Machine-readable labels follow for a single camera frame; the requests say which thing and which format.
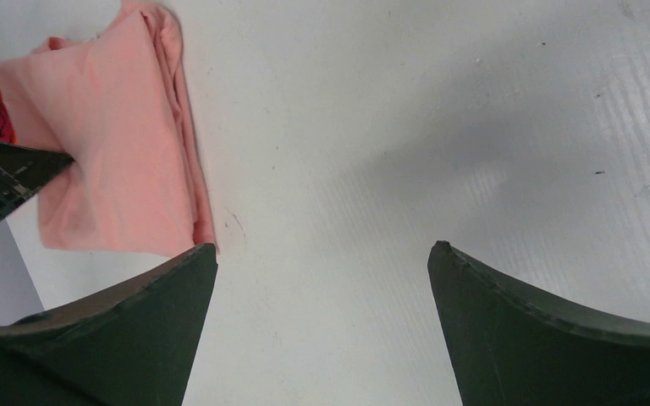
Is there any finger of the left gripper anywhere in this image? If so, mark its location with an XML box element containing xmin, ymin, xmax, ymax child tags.
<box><xmin>0</xmin><ymin>141</ymin><xmax>74</xmax><ymax>222</ymax></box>

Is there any salmon pink t-shirt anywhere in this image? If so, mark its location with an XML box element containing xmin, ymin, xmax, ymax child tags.
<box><xmin>0</xmin><ymin>1</ymin><xmax>215</xmax><ymax>256</ymax></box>

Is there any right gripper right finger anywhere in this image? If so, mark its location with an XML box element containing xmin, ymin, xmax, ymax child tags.
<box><xmin>427</xmin><ymin>241</ymin><xmax>650</xmax><ymax>405</ymax></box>

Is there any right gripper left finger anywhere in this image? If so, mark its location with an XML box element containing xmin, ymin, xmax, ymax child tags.
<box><xmin>0</xmin><ymin>244</ymin><xmax>218</xmax><ymax>405</ymax></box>

